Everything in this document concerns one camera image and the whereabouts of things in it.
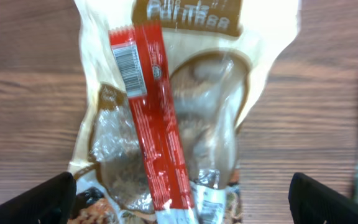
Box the beige snack bag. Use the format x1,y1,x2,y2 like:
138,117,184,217
68,0,301,223

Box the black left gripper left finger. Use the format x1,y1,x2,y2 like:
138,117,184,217
0,172,76,224

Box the red stick packet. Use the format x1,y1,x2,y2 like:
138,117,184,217
109,22,198,224

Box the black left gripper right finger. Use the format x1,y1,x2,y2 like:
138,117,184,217
288,172,358,224

